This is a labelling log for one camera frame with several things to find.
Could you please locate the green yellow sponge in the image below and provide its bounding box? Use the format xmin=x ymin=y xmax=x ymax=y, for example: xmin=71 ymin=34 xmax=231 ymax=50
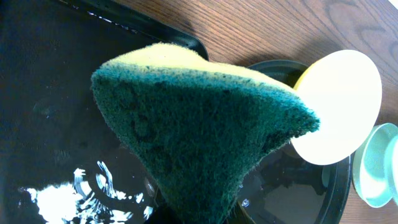
xmin=91 ymin=43 xmax=320 ymax=223

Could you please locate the yellow plate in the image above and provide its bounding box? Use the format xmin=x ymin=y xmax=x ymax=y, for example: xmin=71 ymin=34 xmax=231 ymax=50
xmin=292 ymin=50 xmax=382 ymax=165

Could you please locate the light blue plate front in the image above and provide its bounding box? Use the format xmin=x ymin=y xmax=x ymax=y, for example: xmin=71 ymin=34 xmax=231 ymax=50
xmin=353 ymin=123 xmax=397 ymax=208

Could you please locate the light blue plate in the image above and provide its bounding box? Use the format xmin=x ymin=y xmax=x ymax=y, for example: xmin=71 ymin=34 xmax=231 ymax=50
xmin=384 ymin=136 xmax=397 ymax=204
xmin=353 ymin=123 xmax=397 ymax=208

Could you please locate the black round tray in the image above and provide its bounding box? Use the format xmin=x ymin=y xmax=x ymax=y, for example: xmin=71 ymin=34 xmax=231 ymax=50
xmin=226 ymin=59 xmax=354 ymax=224

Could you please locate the black rectangular tray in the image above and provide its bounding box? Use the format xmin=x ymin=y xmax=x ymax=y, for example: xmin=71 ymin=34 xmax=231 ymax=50
xmin=1 ymin=0 xmax=208 ymax=223

